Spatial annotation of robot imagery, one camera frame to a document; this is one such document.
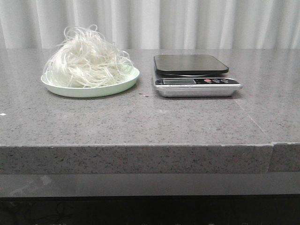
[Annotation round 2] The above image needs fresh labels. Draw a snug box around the white vermicelli noodle bundle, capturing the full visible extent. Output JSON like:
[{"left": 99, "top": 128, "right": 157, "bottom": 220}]
[{"left": 43, "top": 24, "right": 134, "bottom": 88}]

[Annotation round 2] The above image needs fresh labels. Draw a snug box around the silver black kitchen scale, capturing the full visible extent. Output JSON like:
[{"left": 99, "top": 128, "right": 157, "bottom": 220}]
[{"left": 153, "top": 54, "right": 242, "bottom": 98}]

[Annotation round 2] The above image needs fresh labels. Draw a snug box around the light green round plate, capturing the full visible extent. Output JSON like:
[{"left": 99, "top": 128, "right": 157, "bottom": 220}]
[{"left": 41, "top": 67, "right": 140, "bottom": 98}]

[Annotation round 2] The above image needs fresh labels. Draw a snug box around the white pleated curtain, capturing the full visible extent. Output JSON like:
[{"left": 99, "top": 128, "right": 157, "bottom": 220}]
[{"left": 0, "top": 0, "right": 300, "bottom": 49}]

